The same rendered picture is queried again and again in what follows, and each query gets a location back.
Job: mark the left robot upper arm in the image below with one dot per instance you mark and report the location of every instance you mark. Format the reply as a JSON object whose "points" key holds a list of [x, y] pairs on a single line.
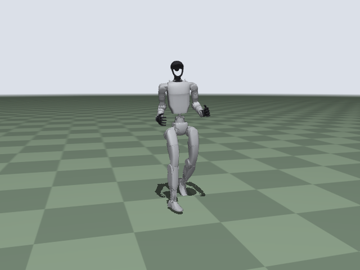
{"points": [[194, 95]]}

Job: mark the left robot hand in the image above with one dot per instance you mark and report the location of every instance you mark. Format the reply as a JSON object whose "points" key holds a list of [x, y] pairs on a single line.
{"points": [[206, 112]]}

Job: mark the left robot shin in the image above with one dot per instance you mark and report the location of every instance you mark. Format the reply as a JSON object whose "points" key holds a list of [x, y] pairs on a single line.
{"points": [[187, 172]]}

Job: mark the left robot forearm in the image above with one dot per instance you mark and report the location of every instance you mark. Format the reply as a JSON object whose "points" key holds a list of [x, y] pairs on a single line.
{"points": [[199, 110]]}

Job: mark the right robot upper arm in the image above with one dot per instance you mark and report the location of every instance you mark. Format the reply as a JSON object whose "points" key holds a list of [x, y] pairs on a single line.
{"points": [[162, 93]]}

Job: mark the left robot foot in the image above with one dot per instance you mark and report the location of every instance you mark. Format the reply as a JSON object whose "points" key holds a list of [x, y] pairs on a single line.
{"points": [[182, 189]]}

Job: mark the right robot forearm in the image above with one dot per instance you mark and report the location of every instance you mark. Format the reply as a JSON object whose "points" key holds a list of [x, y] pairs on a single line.
{"points": [[159, 111]]}

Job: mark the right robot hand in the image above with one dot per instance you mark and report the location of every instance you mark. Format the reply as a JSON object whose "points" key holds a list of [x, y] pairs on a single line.
{"points": [[159, 120]]}

